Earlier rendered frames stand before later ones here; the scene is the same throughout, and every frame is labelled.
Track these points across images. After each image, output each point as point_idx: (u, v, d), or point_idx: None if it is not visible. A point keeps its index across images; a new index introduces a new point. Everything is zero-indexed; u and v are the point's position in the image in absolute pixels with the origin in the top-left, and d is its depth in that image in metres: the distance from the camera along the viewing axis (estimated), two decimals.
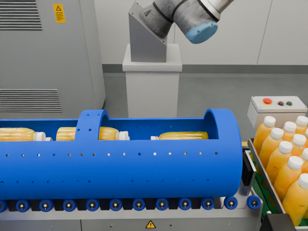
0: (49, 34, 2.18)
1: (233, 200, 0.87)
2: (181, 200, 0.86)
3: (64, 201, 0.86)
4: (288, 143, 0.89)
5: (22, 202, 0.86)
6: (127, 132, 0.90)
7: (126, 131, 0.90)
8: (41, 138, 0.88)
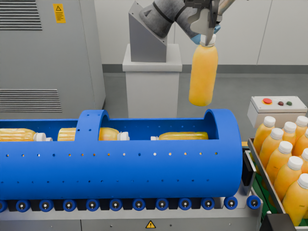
0: (49, 34, 2.18)
1: (233, 200, 0.87)
2: (181, 200, 0.86)
3: (64, 201, 0.86)
4: (288, 143, 0.89)
5: (22, 202, 0.86)
6: (127, 132, 0.90)
7: (126, 132, 0.90)
8: (41, 139, 0.88)
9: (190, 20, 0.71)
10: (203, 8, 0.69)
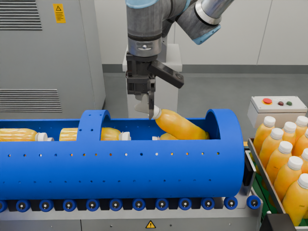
0: (49, 34, 2.18)
1: (233, 200, 0.87)
2: (182, 199, 0.86)
3: (65, 200, 0.86)
4: (288, 143, 0.89)
5: (23, 202, 0.86)
6: (129, 132, 0.90)
7: (127, 132, 0.90)
8: (43, 139, 0.88)
9: (137, 97, 0.85)
10: None
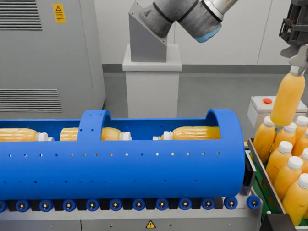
0: (49, 34, 2.18)
1: (233, 200, 0.87)
2: (183, 199, 0.86)
3: (66, 200, 0.86)
4: (288, 143, 0.89)
5: (23, 202, 0.86)
6: (129, 132, 0.90)
7: (128, 132, 0.90)
8: (43, 139, 0.88)
9: (283, 52, 0.81)
10: None
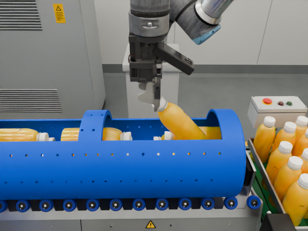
0: (49, 34, 2.18)
1: (233, 200, 0.87)
2: (183, 199, 0.86)
3: (66, 200, 0.86)
4: (288, 143, 0.89)
5: (23, 202, 0.86)
6: (130, 132, 0.90)
7: (129, 132, 0.90)
8: (44, 139, 0.88)
9: (141, 86, 0.76)
10: None
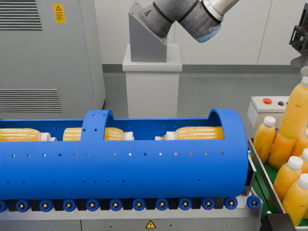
0: (49, 34, 2.18)
1: (234, 200, 0.87)
2: (184, 198, 0.86)
3: (68, 200, 0.86)
4: None
5: (24, 203, 0.86)
6: (132, 132, 0.90)
7: (130, 132, 0.90)
8: (46, 139, 0.88)
9: (293, 62, 0.75)
10: None
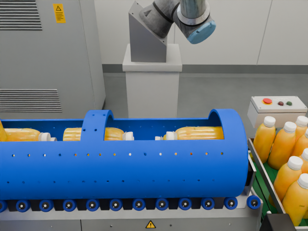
0: (49, 34, 2.18)
1: (234, 200, 0.87)
2: (184, 198, 0.86)
3: (68, 200, 0.86)
4: None
5: (24, 203, 0.86)
6: (132, 132, 0.90)
7: (130, 132, 0.90)
8: (46, 139, 0.88)
9: None
10: None
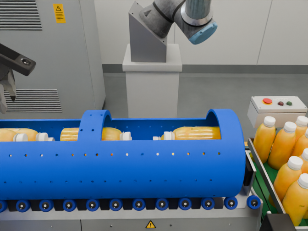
0: (49, 34, 2.18)
1: (233, 200, 0.87)
2: (183, 199, 0.86)
3: (66, 200, 0.86)
4: (26, 141, 0.84)
5: (23, 202, 0.86)
6: (129, 132, 0.90)
7: (128, 132, 0.90)
8: (43, 139, 0.88)
9: None
10: None
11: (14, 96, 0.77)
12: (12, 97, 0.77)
